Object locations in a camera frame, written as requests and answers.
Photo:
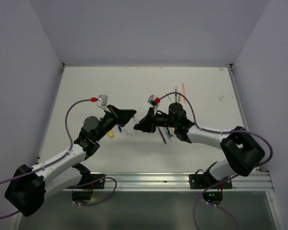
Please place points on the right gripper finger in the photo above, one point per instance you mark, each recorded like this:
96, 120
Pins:
149, 118
145, 127

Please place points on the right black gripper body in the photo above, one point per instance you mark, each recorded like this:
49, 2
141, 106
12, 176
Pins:
162, 120

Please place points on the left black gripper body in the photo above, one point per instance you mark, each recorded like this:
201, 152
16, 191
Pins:
107, 121

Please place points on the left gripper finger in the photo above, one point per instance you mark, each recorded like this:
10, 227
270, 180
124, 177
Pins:
113, 110
124, 117

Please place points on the purple pen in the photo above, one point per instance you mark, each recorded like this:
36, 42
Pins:
162, 136

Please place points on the yellow pen cap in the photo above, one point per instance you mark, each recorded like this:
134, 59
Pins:
111, 134

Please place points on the dark green clear highlighter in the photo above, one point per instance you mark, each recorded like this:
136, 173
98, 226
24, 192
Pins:
176, 94

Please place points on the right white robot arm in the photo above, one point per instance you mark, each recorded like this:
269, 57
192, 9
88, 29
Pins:
241, 150

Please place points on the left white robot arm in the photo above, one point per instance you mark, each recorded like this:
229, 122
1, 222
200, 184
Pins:
31, 186

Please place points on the orange highlighter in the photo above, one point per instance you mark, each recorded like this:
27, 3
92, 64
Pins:
183, 90

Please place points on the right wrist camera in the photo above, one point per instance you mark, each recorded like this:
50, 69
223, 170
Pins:
152, 100

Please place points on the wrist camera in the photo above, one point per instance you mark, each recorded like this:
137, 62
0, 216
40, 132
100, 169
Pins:
152, 100
102, 100

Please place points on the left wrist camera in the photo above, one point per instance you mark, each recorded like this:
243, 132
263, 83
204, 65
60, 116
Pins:
102, 100

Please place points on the aluminium rail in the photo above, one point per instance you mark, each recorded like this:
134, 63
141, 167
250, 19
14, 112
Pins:
180, 182

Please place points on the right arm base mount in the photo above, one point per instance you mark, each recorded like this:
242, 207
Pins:
203, 180

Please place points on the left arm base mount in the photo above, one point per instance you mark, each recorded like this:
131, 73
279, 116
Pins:
83, 190

